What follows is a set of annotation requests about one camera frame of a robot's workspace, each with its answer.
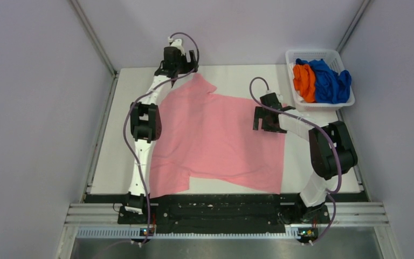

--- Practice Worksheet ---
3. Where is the pink t shirt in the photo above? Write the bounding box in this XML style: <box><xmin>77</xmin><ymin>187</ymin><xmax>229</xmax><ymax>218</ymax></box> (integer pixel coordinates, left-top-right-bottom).
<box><xmin>149</xmin><ymin>74</ymin><xmax>285</xmax><ymax>197</ymax></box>

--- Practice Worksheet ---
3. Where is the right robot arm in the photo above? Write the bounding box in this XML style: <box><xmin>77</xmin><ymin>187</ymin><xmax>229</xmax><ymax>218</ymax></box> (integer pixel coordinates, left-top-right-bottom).
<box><xmin>253</xmin><ymin>92</ymin><xmax>358</xmax><ymax>222</ymax></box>

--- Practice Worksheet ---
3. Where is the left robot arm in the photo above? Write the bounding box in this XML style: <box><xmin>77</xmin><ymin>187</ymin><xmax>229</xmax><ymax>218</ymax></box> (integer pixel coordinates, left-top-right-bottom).
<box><xmin>123</xmin><ymin>36</ymin><xmax>199</xmax><ymax>223</ymax></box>

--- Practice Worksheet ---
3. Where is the orange t shirt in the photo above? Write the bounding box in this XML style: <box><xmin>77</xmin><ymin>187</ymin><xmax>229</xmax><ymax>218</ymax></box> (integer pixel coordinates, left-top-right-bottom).
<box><xmin>293</xmin><ymin>64</ymin><xmax>316</xmax><ymax>103</ymax></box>

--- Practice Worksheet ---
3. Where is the blue t shirt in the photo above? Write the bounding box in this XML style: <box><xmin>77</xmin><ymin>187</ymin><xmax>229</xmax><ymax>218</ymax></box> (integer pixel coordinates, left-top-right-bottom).
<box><xmin>295</xmin><ymin>58</ymin><xmax>352</xmax><ymax>104</ymax></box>

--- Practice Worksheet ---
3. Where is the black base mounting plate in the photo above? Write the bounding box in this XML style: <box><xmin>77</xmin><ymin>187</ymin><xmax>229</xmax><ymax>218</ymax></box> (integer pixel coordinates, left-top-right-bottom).
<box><xmin>84</xmin><ymin>193</ymin><xmax>368</xmax><ymax>235</ymax></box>

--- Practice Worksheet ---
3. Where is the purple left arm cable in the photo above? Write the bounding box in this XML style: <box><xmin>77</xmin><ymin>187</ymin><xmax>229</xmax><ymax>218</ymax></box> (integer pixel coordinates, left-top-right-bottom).
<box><xmin>122</xmin><ymin>32</ymin><xmax>200</xmax><ymax>247</ymax></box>

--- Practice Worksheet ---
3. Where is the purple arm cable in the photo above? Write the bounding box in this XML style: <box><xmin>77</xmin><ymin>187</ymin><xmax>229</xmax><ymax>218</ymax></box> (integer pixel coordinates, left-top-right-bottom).
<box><xmin>122</xmin><ymin>32</ymin><xmax>200</xmax><ymax>247</ymax></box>
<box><xmin>249</xmin><ymin>77</ymin><xmax>343</xmax><ymax>247</ymax></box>

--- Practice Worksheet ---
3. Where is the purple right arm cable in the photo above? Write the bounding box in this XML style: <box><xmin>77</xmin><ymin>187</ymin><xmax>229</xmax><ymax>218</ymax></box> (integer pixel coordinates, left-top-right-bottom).
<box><xmin>249</xmin><ymin>77</ymin><xmax>343</xmax><ymax>247</ymax></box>

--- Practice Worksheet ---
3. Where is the left aluminium corner post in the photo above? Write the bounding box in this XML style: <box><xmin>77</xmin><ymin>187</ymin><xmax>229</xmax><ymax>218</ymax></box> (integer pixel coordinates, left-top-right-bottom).
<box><xmin>67</xmin><ymin>0</ymin><xmax>118</xmax><ymax>78</ymax></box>

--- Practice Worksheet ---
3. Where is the aluminium corner post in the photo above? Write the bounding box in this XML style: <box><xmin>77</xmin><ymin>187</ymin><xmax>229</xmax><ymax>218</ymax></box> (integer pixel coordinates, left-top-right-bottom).
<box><xmin>336</xmin><ymin>0</ymin><xmax>373</xmax><ymax>53</ymax></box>
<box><xmin>67</xmin><ymin>0</ymin><xmax>118</xmax><ymax>78</ymax></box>

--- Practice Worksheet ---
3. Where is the aluminium frame rail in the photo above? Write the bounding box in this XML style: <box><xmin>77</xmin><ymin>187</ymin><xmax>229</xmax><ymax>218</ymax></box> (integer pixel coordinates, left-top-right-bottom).
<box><xmin>333</xmin><ymin>202</ymin><xmax>389</xmax><ymax>227</ymax></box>

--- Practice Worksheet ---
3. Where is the right aluminium corner post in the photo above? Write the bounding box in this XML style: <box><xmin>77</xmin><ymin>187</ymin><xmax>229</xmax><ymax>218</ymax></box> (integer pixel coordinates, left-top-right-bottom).
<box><xmin>336</xmin><ymin>0</ymin><xmax>373</xmax><ymax>53</ymax></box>

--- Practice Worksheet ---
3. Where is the white slotted cable duct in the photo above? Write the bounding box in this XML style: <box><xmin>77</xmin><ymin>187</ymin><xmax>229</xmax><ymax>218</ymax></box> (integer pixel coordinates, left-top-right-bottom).
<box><xmin>76</xmin><ymin>227</ymin><xmax>315</xmax><ymax>240</ymax></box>

